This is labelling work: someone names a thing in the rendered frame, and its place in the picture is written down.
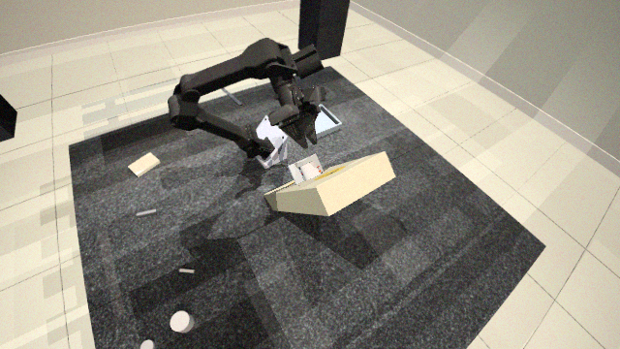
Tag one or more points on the beige short cylinder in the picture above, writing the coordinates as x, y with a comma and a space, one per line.
182, 322

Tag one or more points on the cream flat rectangular block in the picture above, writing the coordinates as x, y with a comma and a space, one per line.
144, 164

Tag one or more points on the beige rectangular panel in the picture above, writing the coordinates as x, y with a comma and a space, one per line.
335, 188

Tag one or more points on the white cylinder with two slots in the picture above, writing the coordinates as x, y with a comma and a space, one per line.
310, 170

